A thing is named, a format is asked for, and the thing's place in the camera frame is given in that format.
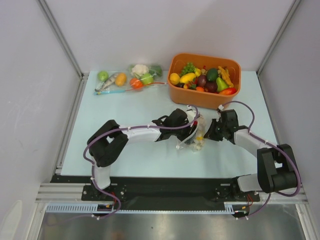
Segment yellow fake pear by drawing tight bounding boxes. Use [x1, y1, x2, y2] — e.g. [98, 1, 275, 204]
[169, 73, 180, 86]

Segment fake purple passion fruit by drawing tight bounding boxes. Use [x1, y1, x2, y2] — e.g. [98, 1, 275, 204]
[197, 74, 207, 87]

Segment clear zip top bag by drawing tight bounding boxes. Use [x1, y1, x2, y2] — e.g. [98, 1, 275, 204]
[176, 114, 206, 152]

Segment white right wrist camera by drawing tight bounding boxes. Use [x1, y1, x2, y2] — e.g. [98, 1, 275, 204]
[216, 105, 224, 112]

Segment red-zip bag with vegetables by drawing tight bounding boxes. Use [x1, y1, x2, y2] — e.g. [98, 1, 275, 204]
[125, 63, 167, 92]

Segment fake green avocado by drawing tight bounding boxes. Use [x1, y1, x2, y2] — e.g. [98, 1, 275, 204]
[206, 68, 219, 82]

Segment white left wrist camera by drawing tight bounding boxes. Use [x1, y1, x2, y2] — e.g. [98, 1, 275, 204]
[185, 105, 199, 125]

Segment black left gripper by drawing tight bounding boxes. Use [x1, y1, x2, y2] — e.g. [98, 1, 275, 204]
[171, 119, 198, 145]

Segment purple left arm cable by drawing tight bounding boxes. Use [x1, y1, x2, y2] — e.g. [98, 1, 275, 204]
[83, 104, 202, 221]

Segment orange plastic bin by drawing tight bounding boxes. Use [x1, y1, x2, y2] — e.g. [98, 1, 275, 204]
[167, 53, 241, 109]

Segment fake red orange mango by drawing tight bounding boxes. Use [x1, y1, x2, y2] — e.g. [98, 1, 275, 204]
[219, 87, 237, 96]

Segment fake orange ginger root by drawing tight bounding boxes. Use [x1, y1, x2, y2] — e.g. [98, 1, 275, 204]
[218, 66, 234, 88]

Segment fake green pear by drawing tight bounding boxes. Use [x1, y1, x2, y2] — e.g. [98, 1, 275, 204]
[216, 77, 229, 93]

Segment fake green grapes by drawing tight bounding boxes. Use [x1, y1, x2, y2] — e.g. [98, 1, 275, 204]
[179, 62, 196, 77]

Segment blue-zip bag with fish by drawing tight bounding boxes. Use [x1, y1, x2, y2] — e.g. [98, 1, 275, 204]
[94, 70, 127, 95]

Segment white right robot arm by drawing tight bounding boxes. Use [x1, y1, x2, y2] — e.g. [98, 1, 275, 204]
[204, 109, 301, 201]

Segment fake dark plum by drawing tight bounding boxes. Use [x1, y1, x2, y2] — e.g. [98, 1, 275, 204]
[204, 81, 218, 93]

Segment fake white cauliflower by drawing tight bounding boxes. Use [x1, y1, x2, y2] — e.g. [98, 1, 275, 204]
[131, 64, 149, 78]

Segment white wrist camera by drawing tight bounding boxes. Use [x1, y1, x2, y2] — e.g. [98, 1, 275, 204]
[216, 105, 224, 112]
[185, 105, 199, 125]

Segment fake grey fish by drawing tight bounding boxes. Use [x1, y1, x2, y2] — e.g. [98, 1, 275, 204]
[94, 73, 118, 92]

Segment fake yellow mango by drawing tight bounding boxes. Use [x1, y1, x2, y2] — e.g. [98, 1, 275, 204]
[179, 72, 197, 84]

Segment fake green broccoli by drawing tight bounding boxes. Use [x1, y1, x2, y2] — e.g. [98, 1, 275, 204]
[149, 65, 163, 78]

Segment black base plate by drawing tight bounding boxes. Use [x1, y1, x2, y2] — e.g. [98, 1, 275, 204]
[51, 175, 260, 211]

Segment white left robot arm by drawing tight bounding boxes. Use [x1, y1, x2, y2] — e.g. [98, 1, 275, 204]
[83, 105, 200, 200]

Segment green fake apple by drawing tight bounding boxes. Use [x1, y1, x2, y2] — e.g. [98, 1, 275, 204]
[97, 70, 109, 82]

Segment fake green lime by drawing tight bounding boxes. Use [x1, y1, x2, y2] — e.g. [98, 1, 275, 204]
[140, 73, 154, 85]

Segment fake orange tomato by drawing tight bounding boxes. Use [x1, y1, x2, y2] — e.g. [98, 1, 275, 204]
[129, 78, 144, 90]

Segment fake brown potato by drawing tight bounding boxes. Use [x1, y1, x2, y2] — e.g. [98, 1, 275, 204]
[115, 72, 127, 87]

